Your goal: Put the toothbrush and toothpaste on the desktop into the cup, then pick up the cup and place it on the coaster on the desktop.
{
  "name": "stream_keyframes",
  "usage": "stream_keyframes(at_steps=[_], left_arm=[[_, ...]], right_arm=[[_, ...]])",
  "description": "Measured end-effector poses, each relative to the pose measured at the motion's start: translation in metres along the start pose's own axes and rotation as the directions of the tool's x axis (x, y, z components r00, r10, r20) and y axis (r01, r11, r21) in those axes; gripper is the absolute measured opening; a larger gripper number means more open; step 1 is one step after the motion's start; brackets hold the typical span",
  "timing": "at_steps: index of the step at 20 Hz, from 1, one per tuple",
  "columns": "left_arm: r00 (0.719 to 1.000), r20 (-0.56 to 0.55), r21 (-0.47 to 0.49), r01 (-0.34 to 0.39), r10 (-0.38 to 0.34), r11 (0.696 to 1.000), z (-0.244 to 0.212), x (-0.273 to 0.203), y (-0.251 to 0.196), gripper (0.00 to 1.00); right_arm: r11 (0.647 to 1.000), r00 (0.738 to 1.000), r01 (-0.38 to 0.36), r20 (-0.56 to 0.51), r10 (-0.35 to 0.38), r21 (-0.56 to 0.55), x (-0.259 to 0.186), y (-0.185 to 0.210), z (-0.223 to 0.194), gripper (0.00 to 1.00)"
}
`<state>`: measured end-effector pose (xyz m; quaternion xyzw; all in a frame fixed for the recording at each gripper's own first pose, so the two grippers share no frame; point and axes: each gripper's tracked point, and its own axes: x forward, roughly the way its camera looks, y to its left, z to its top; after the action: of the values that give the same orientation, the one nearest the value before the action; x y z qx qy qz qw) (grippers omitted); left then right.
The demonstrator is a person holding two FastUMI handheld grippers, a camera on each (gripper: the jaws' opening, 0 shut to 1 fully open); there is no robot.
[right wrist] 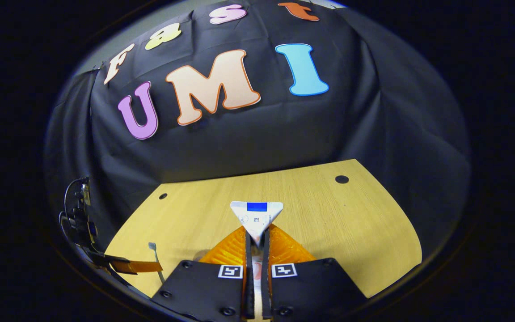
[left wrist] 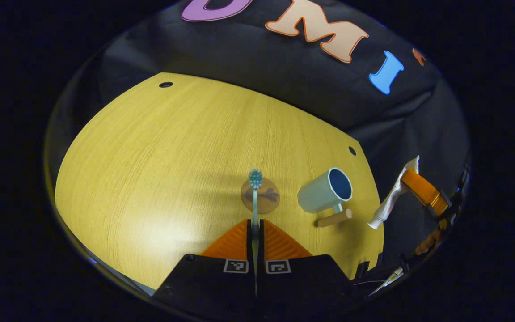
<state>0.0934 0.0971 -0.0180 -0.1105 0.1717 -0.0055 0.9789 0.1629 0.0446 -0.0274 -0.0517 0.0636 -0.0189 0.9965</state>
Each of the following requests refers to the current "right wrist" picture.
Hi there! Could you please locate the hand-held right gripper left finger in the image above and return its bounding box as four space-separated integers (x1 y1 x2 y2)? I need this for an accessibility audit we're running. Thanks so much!
152 226 255 322

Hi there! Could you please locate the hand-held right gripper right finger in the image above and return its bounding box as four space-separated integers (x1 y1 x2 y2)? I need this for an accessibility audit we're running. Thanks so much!
261 224 368 321

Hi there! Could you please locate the white toothpaste tube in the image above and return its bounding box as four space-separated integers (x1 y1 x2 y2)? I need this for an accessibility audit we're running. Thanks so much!
230 201 284 321

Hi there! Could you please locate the black backdrop cloth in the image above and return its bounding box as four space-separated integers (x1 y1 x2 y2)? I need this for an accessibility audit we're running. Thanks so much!
43 0 472 278

